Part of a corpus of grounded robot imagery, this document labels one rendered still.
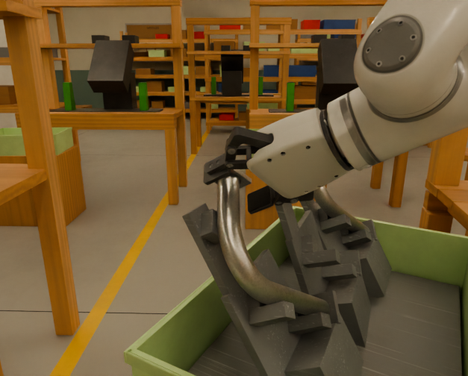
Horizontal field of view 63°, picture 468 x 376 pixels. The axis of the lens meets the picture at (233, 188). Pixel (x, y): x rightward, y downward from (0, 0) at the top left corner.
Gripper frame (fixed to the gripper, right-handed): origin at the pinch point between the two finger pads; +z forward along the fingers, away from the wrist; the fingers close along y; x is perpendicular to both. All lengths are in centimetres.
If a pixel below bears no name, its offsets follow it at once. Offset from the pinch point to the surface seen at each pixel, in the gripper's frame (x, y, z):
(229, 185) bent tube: 0.2, 1.1, -0.2
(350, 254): -2.5, -35.4, -1.1
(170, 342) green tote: 15.8, -7.2, 17.8
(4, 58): -375, -24, 379
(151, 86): -769, -364, 563
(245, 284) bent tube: 12.3, -3.2, 0.8
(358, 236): -9.5, -43.0, -0.9
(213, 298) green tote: 7.3, -15.4, 16.9
